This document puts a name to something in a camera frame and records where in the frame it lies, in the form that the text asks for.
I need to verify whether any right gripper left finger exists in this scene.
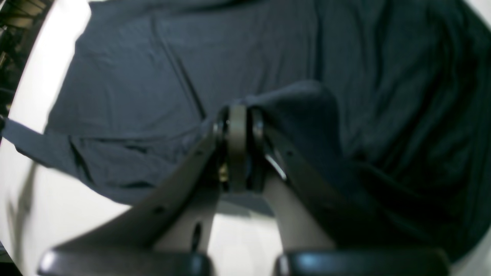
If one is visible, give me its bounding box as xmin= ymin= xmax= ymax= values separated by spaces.
xmin=38 ymin=108 xmax=229 ymax=276

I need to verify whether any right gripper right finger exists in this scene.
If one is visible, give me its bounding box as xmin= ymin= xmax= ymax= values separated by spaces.
xmin=247 ymin=108 xmax=449 ymax=276

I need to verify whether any dark long-sleeve T-shirt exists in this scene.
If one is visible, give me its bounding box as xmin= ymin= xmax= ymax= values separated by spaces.
xmin=1 ymin=0 xmax=490 ymax=260

